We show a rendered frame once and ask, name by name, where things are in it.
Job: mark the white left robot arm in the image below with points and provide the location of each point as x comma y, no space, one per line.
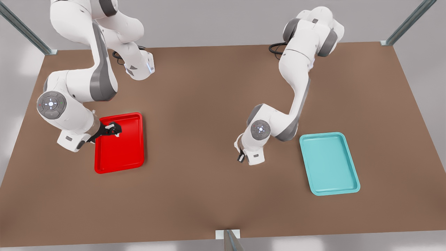
296,62

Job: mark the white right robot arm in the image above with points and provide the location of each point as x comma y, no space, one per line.
73,83

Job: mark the red rectangular tray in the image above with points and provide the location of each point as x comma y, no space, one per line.
120,153

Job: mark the teal rectangular tray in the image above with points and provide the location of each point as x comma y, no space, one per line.
329,164

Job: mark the silver frame post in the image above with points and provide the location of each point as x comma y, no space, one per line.
26,29
230,240
406,24

